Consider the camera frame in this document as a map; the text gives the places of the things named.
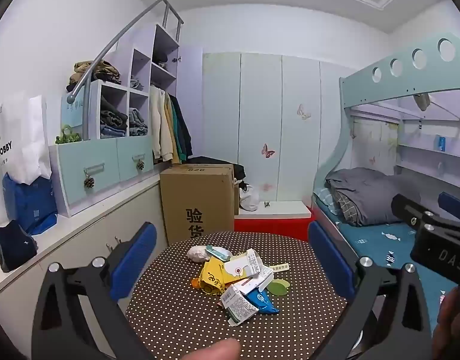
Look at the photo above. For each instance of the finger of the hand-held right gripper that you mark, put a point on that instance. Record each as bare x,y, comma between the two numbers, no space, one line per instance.
454,200
404,208

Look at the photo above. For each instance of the yellow snack packet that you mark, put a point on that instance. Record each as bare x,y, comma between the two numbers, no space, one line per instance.
213,277

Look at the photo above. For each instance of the black clothes pile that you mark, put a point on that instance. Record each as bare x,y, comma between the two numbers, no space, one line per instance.
239,172

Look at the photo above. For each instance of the large cardboard box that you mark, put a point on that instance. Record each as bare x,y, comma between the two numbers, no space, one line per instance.
200,202

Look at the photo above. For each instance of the person's right hand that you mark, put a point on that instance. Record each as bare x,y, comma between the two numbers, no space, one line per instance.
453,326

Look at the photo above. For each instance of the olive folded clothes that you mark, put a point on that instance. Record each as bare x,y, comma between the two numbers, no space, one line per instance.
95,72

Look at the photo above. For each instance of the blue patterned bedsheet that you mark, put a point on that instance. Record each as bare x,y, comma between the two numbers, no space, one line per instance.
387,245

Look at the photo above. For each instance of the folded grey clothes stack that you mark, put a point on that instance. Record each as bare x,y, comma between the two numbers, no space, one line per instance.
138,120

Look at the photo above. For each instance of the black hanging coat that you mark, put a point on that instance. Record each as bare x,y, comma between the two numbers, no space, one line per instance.
183,127

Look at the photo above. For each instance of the white paper scrap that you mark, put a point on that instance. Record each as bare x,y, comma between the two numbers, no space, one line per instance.
254,285

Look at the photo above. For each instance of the navy pouch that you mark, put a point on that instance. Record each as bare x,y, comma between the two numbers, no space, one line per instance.
12,246

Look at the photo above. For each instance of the white low cabinet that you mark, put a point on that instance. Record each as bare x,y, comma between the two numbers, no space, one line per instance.
83,232

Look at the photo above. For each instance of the wide teal drawer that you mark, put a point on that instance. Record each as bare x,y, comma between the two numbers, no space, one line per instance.
87,172

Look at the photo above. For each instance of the teal hanging jacket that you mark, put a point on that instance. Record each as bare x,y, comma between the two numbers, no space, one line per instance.
176,135

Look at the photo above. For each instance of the faint pink butterfly sticker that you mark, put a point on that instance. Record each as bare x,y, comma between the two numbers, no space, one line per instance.
265,186

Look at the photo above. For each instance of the green leaf ornament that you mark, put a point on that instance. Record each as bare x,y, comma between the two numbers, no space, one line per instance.
279,287

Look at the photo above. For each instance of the red bench with white top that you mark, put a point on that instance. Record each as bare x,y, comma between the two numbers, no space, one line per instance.
275,219

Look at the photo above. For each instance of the narrow teal drawer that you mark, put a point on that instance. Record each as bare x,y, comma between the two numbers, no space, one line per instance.
134,157

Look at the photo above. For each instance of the stepped cubby shelf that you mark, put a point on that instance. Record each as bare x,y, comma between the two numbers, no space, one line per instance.
140,71

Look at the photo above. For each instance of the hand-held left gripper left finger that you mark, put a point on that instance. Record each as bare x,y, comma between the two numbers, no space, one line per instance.
134,258

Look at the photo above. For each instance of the pale butterfly sticker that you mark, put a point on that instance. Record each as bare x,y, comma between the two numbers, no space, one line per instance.
304,111

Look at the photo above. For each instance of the cream hanging jacket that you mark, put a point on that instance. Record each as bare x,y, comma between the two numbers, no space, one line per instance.
160,127

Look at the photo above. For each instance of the orange wrapper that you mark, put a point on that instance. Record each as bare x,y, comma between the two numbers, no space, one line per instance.
196,282

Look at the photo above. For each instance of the blue shopping bag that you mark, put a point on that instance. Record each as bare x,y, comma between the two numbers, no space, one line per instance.
31,204

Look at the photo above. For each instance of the crumpled white plastic bag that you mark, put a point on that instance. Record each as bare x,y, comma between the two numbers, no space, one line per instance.
197,254

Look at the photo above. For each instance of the grey duvet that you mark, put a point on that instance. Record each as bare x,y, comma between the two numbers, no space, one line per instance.
365,195

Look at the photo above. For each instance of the white carton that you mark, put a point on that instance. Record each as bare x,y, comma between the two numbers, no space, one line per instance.
248,264

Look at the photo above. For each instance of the green plant toy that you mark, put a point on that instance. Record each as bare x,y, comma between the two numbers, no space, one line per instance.
68,135

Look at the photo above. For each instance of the white medicine box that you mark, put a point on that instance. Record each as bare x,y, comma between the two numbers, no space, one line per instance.
237,304

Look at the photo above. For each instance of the person's left hand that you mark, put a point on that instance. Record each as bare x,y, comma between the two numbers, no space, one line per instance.
211,349

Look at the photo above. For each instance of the pale green wardrobe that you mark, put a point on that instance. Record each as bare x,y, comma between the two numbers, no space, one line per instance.
260,127

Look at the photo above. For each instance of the pine cone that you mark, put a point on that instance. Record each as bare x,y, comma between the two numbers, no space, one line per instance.
140,165
89,182

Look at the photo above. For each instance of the teal tube packet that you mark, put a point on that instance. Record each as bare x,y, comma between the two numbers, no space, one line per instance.
217,252

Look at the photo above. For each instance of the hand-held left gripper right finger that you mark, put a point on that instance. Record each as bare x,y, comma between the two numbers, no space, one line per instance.
329,258

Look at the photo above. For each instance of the white paper bag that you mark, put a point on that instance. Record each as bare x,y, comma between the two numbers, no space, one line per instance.
21,138

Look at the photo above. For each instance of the blue snack packet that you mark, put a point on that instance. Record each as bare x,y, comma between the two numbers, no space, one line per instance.
263,300

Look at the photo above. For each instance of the teal bunk bed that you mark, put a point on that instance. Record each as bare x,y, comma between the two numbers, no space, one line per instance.
398,82

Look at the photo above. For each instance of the purple wardrobe door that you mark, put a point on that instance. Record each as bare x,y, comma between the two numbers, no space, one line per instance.
190,101

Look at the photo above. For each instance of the round polka-dot table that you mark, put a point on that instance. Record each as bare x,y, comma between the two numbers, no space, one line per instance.
170,307

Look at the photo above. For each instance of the folded dark jeans stack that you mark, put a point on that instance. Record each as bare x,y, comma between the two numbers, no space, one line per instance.
113,118

